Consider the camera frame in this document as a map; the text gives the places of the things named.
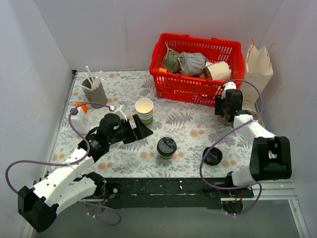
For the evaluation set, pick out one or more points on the green paper coffee cup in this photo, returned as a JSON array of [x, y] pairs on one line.
[[166, 156]]

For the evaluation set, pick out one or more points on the grey crumpled paper bag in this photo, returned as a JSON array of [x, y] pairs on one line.
[[191, 64]]

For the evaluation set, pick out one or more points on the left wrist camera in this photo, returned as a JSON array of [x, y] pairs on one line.
[[120, 111]]

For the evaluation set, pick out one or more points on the white wrapped straws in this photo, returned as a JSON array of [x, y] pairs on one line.
[[95, 80]]

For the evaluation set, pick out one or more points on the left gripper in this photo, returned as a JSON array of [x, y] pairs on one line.
[[133, 130]]

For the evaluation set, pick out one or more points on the beige paper bag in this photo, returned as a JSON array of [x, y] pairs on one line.
[[257, 71]]

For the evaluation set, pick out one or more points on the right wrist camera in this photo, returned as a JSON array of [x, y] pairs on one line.
[[227, 86]]

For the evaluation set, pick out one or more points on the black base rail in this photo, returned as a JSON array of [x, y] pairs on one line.
[[165, 192]]

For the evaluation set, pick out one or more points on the black plastic cup lid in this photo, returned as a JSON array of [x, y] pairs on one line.
[[166, 145]]

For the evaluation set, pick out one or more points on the white milk bottle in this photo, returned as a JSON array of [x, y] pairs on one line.
[[80, 120]]

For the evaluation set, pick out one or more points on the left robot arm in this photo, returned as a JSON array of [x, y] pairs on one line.
[[41, 204]]

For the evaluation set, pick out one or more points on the stack of green paper cups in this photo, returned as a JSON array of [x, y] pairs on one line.
[[145, 111]]

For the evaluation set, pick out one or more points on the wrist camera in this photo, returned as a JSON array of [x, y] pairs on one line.
[[227, 86], [120, 111]]

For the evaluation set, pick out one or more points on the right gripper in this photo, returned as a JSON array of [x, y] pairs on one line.
[[223, 113]]

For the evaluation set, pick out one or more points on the orange fruit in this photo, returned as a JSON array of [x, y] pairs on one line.
[[83, 107]]

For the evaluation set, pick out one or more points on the spare black cup lid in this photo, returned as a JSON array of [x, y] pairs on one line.
[[214, 157]]

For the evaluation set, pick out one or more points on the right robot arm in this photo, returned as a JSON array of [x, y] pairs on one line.
[[270, 156]]

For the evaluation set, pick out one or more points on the red plastic shopping basket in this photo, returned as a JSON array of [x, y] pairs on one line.
[[194, 89]]

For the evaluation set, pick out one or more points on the cardboard cup carrier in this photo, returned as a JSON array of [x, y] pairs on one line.
[[223, 121]]

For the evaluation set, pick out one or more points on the beige paper roll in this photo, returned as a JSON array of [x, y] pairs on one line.
[[217, 71]]

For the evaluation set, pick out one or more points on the green netted melon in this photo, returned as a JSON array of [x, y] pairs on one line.
[[170, 61]]

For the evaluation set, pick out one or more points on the grey straw holder cup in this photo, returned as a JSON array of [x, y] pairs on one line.
[[97, 95]]

